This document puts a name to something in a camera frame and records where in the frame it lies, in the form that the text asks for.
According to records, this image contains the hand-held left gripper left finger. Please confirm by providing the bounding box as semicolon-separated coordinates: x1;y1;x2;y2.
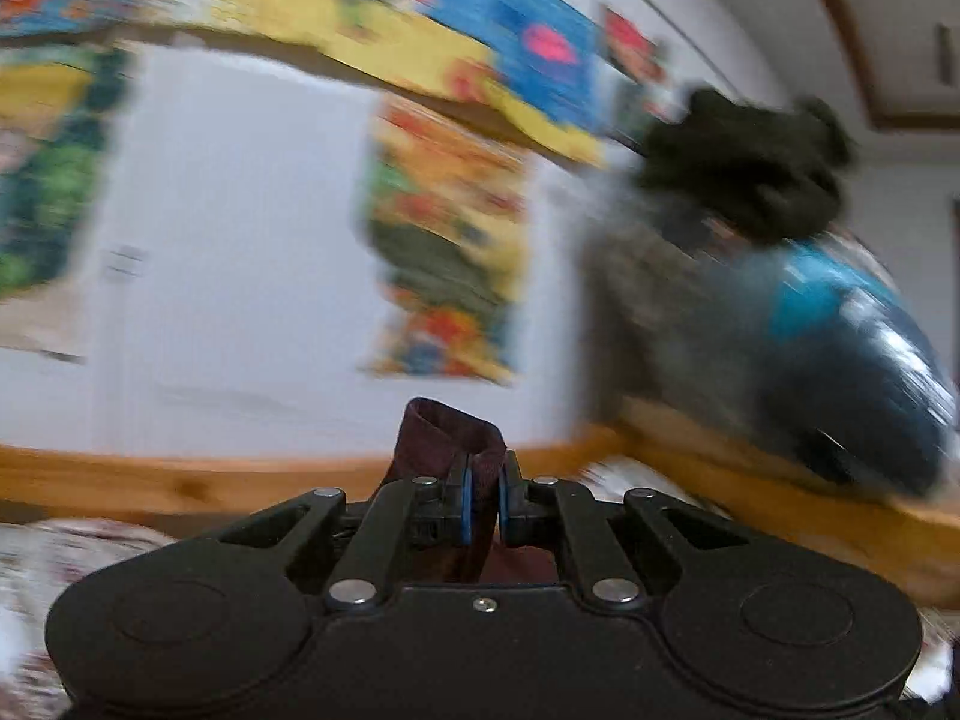
216;454;476;611

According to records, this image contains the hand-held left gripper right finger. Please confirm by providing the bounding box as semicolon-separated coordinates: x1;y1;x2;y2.
497;450;752;611

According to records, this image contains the maroon cloth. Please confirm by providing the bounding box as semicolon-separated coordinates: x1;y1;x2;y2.
371;396;560;586

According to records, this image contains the dark cloth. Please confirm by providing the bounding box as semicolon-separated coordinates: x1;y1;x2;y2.
585;86;860;421

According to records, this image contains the floral patterned bedspread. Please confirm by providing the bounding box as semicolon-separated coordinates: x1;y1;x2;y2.
0;457;960;720

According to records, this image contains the wooden bed frame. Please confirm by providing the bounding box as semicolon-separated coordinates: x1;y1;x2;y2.
0;397;960;608

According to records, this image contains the colourful wall poster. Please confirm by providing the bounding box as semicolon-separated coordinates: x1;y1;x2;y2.
358;96;535;388
0;45;137;362

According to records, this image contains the wooden door frame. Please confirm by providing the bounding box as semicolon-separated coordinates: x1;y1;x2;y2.
793;0;960;130

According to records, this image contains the small red wall poster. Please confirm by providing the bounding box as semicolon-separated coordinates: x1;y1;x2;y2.
600;6;670;85

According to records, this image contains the long colourful wall banner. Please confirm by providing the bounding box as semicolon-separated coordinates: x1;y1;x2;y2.
0;0;610;167

